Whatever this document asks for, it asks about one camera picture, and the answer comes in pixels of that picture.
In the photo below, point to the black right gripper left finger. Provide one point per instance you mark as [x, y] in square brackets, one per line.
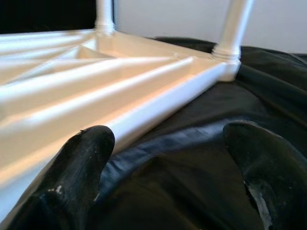
[74, 177]

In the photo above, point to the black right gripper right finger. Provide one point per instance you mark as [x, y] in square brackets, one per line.
[275, 177]

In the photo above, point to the white plastic table top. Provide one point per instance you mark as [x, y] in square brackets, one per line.
[84, 83]

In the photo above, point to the white plastic table leg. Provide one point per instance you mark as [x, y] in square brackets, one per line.
[235, 28]
[104, 14]

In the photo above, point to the black plastic table cloth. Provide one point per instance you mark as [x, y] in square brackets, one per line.
[192, 167]

